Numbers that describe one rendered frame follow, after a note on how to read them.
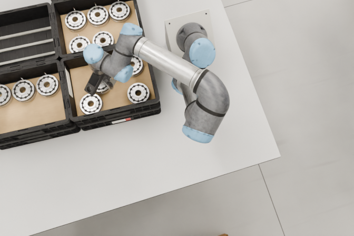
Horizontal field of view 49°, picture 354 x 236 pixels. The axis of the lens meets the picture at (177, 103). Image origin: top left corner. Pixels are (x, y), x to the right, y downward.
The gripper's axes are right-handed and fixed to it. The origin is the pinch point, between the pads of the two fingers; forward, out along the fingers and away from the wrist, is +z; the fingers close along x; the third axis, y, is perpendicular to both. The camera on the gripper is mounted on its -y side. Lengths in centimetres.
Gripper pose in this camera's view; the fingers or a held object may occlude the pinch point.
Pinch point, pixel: (106, 86)
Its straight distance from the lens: 181.7
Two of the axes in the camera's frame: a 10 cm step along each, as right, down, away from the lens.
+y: 5.7, -7.9, 2.3
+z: 0.1, 2.8, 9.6
